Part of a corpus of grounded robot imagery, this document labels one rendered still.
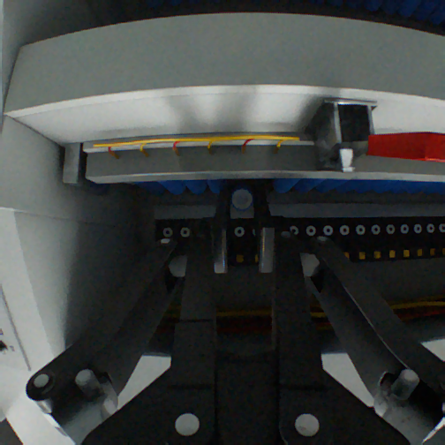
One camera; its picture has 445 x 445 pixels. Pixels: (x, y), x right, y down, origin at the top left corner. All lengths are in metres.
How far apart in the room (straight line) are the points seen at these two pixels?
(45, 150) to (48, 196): 0.03
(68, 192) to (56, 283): 0.07
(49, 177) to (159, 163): 0.07
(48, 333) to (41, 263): 0.05
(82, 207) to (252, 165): 0.14
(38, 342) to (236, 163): 0.18
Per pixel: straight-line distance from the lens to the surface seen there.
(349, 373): 0.21
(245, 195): 0.20
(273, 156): 0.17
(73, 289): 0.22
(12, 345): 0.23
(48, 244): 0.20
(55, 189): 0.20
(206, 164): 0.17
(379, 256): 0.35
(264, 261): 0.16
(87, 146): 0.19
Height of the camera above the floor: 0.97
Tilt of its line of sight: 15 degrees up
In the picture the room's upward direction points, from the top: 179 degrees clockwise
